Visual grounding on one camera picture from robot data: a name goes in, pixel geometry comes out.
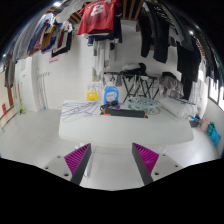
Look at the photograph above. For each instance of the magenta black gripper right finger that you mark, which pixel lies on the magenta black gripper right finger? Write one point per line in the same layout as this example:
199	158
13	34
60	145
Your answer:
145	160

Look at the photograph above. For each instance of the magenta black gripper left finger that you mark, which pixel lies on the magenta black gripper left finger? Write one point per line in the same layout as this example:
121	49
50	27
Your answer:
77	162

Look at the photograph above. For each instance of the purple black charger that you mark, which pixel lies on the purple black charger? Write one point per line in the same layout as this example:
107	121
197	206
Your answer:
114	104

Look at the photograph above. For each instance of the white table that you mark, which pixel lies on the white table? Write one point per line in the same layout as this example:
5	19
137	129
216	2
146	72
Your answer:
81	121

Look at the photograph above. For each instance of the white folded cloth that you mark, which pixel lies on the white folded cloth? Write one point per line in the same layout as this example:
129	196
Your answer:
177	108

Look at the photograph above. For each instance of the yellow box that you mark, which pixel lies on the yellow box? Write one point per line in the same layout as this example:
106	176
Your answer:
92	96

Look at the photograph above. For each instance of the pink bag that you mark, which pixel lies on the pink bag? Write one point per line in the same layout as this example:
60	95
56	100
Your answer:
204	124

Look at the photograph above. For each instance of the teal bag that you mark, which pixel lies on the teal bag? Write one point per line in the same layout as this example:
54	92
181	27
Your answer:
213	134

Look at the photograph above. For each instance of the blue water jug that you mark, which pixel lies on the blue water jug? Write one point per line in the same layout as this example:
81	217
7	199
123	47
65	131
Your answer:
111	93

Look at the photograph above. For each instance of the black ironing table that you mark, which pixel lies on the black ironing table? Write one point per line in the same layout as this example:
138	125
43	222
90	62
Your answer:
135	84

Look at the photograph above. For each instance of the black hanging coat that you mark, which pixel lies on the black hanging coat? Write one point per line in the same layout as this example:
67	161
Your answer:
154	31

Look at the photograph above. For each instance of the red sports jersey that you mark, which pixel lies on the red sports jersey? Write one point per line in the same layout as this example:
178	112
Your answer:
98	17

